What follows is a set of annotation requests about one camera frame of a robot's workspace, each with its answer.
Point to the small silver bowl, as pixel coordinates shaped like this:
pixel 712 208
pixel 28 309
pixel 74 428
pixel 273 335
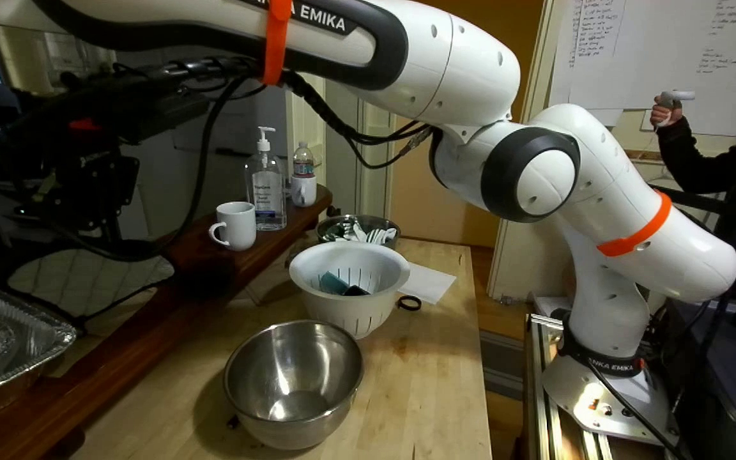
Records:
pixel 291 382

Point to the white colander bowl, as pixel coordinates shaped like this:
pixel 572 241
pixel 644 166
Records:
pixel 349 285

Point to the plastic water bottle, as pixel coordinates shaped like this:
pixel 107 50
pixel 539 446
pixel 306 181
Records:
pixel 301 176

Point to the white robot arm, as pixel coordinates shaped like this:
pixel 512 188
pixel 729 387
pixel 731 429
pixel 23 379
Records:
pixel 441 70

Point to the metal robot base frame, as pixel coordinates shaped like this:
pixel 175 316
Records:
pixel 576 411

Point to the large white mug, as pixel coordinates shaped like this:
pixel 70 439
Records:
pixel 234 226

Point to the clear sanitizer pump bottle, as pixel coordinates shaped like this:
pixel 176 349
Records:
pixel 267 184

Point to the white paper sheet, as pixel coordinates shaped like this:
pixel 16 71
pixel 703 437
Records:
pixel 427 285

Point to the dark wooden counter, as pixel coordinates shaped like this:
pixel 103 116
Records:
pixel 52 411

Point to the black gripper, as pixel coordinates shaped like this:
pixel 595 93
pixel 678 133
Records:
pixel 65 151

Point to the whiteboard on wall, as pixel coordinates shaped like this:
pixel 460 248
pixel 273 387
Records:
pixel 616 55

